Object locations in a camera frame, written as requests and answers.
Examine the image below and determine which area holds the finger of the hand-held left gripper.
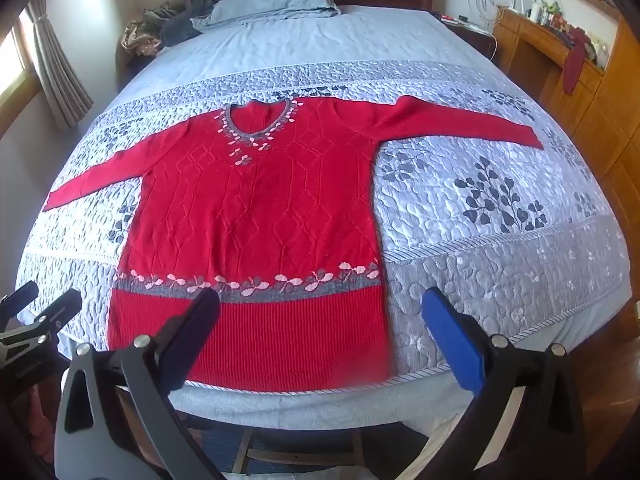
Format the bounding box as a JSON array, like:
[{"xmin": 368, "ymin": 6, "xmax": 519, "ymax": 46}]
[
  {"xmin": 0, "ymin": 281, "xmax": 40, "ymax": 317},
  {"xmin": 20, "ymin": 288, "xmax": 83, "ymax": 341}
]

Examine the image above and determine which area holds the dark red hanging cloth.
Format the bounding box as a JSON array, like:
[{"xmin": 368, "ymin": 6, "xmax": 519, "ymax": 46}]
[{"xmin": 561, "ymin": 26, "xmax": 593, "ymax": 96}]

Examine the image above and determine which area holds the grey floral quilted bedspread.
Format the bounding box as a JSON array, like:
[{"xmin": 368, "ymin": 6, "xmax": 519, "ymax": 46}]
[{"xmin": 15, "ymin": 5, "xmax": 632, "ymax": 441}]

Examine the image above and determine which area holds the dark wooden nightstand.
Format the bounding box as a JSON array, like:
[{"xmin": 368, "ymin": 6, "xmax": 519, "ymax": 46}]
[{"xmin": 440, "ymin": 12, "xmax": 497, "ymax": 58}]

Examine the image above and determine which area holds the wooden framed window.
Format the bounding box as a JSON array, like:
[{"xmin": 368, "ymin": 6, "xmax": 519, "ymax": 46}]
[{"xmin": 0, "ymin": 10, "xmax": 43, "ymax": 126}]

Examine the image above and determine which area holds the beige curtain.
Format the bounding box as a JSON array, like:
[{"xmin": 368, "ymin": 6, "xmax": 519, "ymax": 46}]
[{"xmin": 25, "ymin": 0, "xmax": 95, "ymax": 131}]

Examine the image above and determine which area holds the cluster of bottles and trinkets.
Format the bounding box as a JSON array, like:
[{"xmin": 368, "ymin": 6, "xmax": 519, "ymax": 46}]
[{"xmin": 510, "ymin": 0, "xmax": 613, "ymax": 68}]

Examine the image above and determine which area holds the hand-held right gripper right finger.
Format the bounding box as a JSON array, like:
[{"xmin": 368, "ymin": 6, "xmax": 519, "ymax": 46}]
[{"xmin": 421, "ymin": 287, "xmax": 586, "ymax": 480}]

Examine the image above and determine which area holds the red knitted sweater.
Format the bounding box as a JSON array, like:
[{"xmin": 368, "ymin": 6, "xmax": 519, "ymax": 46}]
[{"xmin": 42, "ymin": 96, "xmax": 543, "ymax": 393}]

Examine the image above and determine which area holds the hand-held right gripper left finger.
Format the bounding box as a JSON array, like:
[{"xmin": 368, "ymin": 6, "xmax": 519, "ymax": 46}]
[{"xmin": 54, "ymin": 287, "xmax": 226, "ymax": 480}]

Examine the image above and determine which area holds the blue-grey pillow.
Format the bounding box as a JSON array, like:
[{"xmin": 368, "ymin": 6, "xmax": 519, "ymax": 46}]
[{"xmin": 207, "ymin": 0, "xmax": 341, "ymax": 23}]

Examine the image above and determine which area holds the pile of dark clothes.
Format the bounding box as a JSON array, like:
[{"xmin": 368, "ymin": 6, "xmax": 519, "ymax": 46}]
[{"xmin": 120, "ymin": 0, "xmax": 218, "ymax": 56}]

